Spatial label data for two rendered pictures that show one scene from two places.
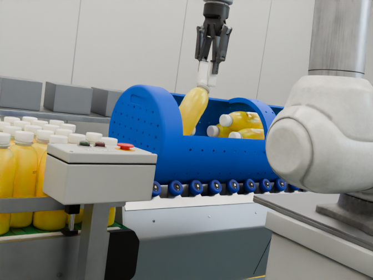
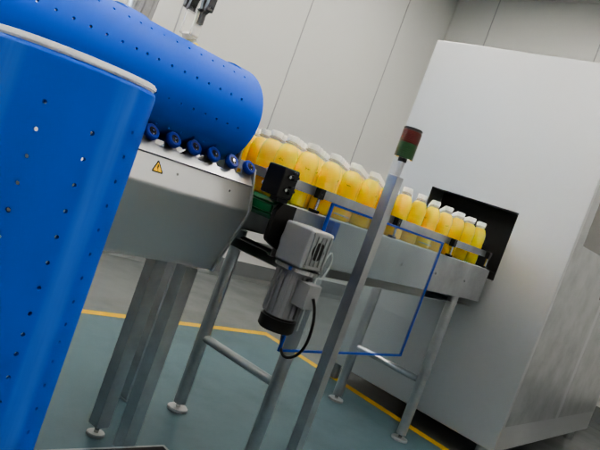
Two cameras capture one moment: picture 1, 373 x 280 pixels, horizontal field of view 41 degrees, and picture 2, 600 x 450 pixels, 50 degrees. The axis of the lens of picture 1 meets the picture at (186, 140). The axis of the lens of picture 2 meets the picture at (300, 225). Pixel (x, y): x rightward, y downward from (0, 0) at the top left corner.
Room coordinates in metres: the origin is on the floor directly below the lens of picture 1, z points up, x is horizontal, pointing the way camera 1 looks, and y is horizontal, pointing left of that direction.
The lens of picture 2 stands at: (3.38, 0.07, 0.96)
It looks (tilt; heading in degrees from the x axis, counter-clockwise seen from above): 3 degrees down; 169
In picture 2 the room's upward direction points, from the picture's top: 20 degrees clockwise
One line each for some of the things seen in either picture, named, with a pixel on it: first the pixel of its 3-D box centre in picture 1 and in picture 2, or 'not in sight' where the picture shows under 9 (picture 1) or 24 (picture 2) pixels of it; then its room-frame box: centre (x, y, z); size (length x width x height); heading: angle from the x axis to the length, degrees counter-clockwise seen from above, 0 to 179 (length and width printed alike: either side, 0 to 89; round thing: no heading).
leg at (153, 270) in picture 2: not in sight; (127, 343); (1.34, 0.09, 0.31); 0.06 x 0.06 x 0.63; 40
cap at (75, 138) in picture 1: (76, 138); not in sight; (1.13, 0.25, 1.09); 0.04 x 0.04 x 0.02
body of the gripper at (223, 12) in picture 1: (215, 20); not in sight; (1.46, -0.03, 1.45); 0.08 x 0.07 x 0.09; 39
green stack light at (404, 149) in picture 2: not in sight; (405, 151); (1.38, 0.71, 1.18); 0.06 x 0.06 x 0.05
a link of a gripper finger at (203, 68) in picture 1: (202, 73); (197, 24); (1.48, -0.02, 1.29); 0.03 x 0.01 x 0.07; 129
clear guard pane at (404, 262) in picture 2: not in sight; (370, 289); (1.15, 0.85, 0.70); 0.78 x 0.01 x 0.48; 130
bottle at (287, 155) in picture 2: not in sight; (282, 169); (1.37, 0.36, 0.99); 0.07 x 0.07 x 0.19
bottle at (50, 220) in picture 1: (53, 185); not in sight; (1.06, 0.27, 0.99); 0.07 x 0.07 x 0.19
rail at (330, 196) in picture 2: not in sight; (413, 228); (0.94, 1.00, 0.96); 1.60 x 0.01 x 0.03; 130
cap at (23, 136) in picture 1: (24, 136); not in sight; (1.05, 0.35, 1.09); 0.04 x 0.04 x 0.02
